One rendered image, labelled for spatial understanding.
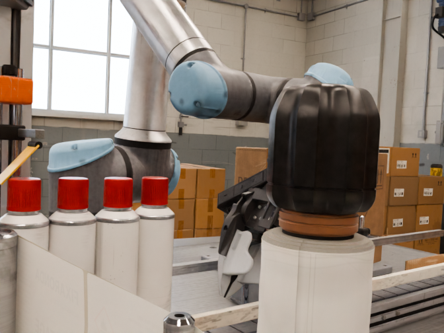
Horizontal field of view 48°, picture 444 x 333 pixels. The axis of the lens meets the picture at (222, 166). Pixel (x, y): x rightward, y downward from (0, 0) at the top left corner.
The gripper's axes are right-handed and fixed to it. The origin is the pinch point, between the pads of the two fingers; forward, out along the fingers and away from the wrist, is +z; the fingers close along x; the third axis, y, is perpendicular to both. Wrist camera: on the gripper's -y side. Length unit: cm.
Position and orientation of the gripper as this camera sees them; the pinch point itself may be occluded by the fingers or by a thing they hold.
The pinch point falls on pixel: (223, 287)
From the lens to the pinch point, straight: 70.7
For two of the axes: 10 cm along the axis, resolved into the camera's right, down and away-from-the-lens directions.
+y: 6.0, 0.7, -8.0
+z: -4.4, 8.7, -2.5
